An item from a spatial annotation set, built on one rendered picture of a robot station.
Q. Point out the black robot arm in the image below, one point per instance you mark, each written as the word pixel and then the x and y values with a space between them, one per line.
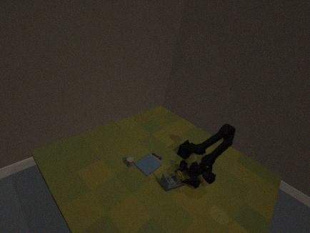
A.
pixel 227 132

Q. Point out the grey dish rack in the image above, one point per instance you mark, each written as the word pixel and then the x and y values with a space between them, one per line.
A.
pixel 170 183

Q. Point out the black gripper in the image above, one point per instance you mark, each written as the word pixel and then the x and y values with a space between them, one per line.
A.
pixel 195 182

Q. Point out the grey cylinder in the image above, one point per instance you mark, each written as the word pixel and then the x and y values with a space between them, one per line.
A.
pixel 129 162

